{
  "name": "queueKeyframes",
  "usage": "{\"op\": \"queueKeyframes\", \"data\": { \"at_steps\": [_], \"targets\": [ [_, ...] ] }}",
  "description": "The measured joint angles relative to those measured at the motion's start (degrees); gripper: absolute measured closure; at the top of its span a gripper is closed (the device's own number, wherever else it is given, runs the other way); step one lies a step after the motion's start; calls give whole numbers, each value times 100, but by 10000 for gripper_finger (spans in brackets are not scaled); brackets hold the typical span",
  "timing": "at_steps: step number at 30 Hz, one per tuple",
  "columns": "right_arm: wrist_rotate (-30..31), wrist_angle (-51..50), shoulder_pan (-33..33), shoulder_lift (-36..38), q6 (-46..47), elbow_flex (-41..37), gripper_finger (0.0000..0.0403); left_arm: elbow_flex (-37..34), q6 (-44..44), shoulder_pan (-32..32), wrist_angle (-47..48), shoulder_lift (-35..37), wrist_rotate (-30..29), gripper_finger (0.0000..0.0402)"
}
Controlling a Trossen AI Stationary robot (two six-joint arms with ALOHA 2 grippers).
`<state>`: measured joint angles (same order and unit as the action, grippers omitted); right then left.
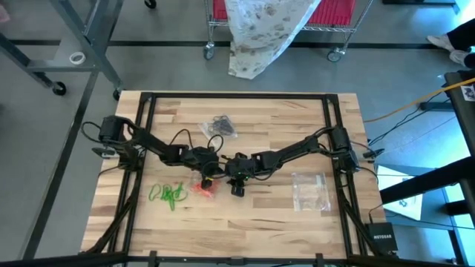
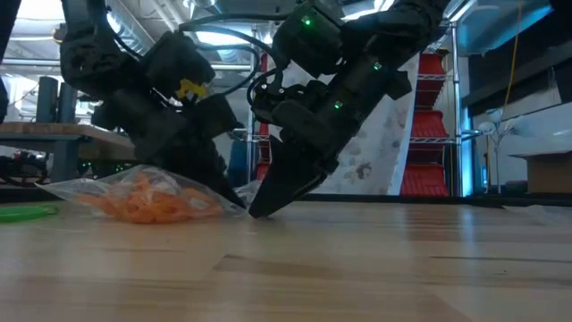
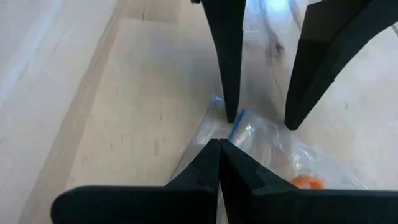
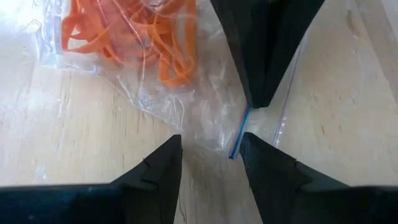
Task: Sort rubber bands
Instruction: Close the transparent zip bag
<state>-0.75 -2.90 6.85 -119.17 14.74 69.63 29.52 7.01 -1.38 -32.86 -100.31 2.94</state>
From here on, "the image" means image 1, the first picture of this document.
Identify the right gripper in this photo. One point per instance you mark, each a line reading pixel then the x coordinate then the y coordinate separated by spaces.
pixel 241 167

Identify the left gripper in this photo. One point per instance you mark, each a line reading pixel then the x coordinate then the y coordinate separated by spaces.
pixel 200 161

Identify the black rubber band pile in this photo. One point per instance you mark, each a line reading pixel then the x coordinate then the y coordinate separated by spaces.
pixel 221 126

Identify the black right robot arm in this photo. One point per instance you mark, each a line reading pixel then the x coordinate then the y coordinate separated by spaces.
pixel 297 148

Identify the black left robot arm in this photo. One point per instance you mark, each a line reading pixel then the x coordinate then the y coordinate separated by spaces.
pixel 148 142

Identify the green rubber band pile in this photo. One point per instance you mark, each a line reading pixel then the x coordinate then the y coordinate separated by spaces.
pixel 168 194

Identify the white floral cloth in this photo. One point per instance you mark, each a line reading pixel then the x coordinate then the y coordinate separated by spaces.
pixel 263 33

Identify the red plastic bin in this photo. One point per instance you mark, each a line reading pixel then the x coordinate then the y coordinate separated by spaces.
pixel 220 9
pixel 334 11

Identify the white paper sheet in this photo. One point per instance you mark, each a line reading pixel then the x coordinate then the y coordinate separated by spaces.
pixel 401 200

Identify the white tape roll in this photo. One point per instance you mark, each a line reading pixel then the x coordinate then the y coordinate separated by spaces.
pixel 72 58

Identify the black stand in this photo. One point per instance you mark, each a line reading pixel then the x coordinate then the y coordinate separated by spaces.
pixel 460 111

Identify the black aluminium table frame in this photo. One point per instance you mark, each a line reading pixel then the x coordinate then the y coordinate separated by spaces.
pixel 237 95

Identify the black Netgear network switch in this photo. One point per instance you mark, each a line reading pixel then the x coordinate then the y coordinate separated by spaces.
pixel 382 237

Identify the grey wheeled table frame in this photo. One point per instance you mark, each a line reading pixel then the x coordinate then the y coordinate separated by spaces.
pixel 92 41

